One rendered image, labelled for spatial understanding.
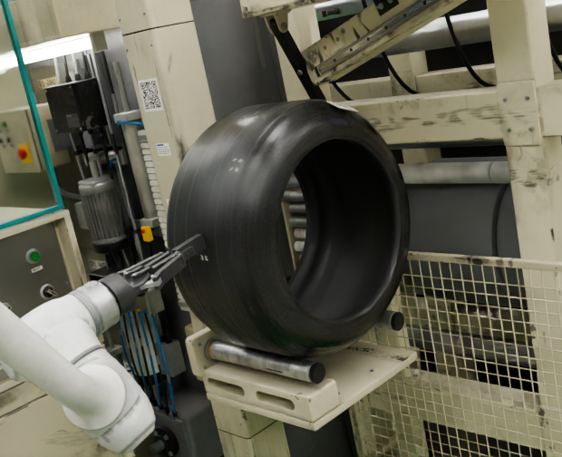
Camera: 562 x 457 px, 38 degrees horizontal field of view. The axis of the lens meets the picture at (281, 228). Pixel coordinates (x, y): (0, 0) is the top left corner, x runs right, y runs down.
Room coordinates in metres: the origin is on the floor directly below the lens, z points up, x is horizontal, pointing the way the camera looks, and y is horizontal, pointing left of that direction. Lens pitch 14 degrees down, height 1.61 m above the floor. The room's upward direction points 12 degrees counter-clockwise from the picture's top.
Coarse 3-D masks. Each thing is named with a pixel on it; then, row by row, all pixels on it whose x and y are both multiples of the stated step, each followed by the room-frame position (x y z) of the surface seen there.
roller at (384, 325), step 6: (384, 312) 1.77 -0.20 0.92; (390, 312) 1.76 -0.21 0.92; (396, 312) 1.76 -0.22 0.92; (384, 318) 1.76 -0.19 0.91; (390, 318) 1.75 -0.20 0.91; (396, 318) 1.75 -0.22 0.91; (402, 318) 1.76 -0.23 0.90; (378, 324) 1.77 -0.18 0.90; (384, 324) 1.76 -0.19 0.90; (390, 324) 1.75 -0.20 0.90; (396, 324) 1.74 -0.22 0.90; (402, 324) 1.76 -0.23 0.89; (396, 330) 1.75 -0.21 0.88
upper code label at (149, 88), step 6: (144, 84) 1.93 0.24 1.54; (150, 84) 1.91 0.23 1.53; (156, 84) 1.90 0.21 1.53; (144, 90) 1.94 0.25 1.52; (150, 90) 1.92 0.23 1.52; (156, 90) 1.90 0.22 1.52; (144, 96) 1.94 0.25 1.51; (150, 96) 1.92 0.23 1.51; (156, 96) 1.91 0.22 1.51; (144, 102) 1.95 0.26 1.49; (150, 102) 1.93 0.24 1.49; (156, 102) 1.91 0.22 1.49; (144, 108) 1.95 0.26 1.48; (150, 108) 1.93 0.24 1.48; (156, 108) 1.91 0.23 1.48; (162, 108) 1.90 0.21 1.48
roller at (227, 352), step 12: (216, 348) 1.78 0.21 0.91; (228, 348) 1.76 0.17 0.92; (240, 348) 1.73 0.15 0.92; (252, 348) 1.72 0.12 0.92; (228, 360) 1.75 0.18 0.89; (240, 360) 1.72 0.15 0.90; (252, 360) 1.69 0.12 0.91; (264, 360) 1.66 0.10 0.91; (276, 360) 1.64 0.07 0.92; (288, 360) 1.61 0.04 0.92; (300, 360) 1.60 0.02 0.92; (276, 372) 1.63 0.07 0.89; (288, 372) 1.60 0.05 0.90; (300, 372) 1.57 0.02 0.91; (312, 372) 1.56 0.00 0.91; (324, 372) 1.57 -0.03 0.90
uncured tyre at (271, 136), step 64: (256, 128) 1.62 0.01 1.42; (320, 128) 1.65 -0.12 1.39; (192, 192) 1.62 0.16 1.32; (256, 192) 1.52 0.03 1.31; (320, 192) 2.00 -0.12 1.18; (384, 192) 1.89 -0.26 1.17; (256, 256) 1.49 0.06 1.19; (320, 256) 1.97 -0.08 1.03; (384, 256) 1.86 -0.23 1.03; (256, 320) 1.51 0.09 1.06; (320, 320) 1.57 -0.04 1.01
